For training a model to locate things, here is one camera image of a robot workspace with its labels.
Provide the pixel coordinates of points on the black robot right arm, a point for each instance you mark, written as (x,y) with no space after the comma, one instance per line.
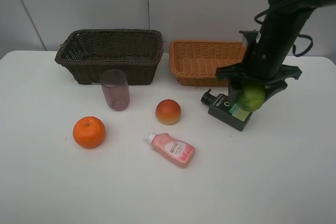
(267,48)

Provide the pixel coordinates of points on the orange tangerine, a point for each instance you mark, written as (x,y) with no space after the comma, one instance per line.
(89,132)

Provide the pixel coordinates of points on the orange wicker basket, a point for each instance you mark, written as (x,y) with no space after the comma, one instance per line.
(194,62)

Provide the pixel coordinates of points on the dark green pump bottle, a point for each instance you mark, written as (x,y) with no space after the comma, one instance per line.
(219,107)

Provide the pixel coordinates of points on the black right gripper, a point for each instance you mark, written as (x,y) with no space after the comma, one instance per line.
(257,68)

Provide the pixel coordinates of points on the pink bottle white cap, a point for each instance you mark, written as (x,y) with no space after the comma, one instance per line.
(177,152)

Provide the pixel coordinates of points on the green lime fruit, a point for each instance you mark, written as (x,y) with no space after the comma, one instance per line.
(251,98)

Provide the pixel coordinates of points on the red-yellow peach fruit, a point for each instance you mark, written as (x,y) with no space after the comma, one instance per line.
(168,112)

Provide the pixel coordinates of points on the dark brown wicker basket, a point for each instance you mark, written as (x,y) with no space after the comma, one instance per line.
(88,53)

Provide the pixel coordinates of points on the purple translucent plastic cup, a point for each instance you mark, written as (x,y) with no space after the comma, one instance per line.
(115,89)

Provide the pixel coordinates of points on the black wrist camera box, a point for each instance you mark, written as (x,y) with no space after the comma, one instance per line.
(248,37)

